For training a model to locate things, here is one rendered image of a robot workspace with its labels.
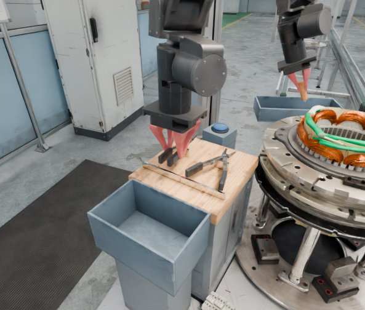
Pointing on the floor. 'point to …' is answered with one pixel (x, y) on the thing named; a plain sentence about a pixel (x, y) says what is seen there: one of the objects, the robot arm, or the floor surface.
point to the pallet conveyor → (359, 99)
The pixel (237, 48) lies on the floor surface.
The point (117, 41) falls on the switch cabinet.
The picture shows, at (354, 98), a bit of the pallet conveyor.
